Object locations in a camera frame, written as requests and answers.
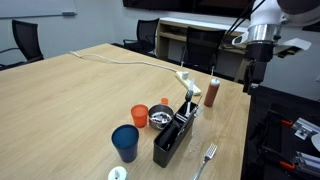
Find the white power strip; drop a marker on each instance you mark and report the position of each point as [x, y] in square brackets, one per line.
[196, 89]

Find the black mesh office chair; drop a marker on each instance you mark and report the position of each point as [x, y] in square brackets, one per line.
[146, 31]
[201, 46]
[26, 38]

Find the black wall screen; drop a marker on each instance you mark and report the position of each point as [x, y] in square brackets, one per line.
[166, 4]

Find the wooden shelf cabinet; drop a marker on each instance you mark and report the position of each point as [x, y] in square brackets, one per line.
[170, 36]

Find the white round disc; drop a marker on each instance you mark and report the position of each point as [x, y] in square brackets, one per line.
[316, 142]

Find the round metal bowl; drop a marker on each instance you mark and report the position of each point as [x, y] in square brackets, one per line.
[166, 108]

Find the white plastic utensil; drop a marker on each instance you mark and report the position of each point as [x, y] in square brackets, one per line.
[191, 85]

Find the black robot stand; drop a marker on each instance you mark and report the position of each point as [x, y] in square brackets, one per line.
[286, 103]

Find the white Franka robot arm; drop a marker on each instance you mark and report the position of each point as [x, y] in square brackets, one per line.
[266, 13]

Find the black cutlery holder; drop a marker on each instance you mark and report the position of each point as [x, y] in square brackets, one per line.
[173, 150]

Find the silver metal fork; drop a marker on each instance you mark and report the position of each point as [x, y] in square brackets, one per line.
[210, 152]

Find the thin silver utensil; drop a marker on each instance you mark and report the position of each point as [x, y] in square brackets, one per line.
[190, 115]

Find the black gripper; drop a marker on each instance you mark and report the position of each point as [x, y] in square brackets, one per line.
[260, 51]

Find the wall whiteboard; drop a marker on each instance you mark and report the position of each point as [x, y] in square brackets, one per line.
[33, 6]

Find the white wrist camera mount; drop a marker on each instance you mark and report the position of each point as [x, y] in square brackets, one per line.
[296, 43]

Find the black headed utensil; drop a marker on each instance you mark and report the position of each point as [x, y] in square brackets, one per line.
[188, 96]

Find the white plug adapter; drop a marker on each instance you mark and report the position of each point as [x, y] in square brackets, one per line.
[185, 75]

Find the grey whiteboard eraser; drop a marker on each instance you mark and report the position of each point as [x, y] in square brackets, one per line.
[69, 13]

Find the red-brown sauce squeeze bottle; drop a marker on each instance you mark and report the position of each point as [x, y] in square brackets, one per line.
[211, 95]

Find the blue plastic cup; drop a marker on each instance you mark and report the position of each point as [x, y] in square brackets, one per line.
[126, 151]

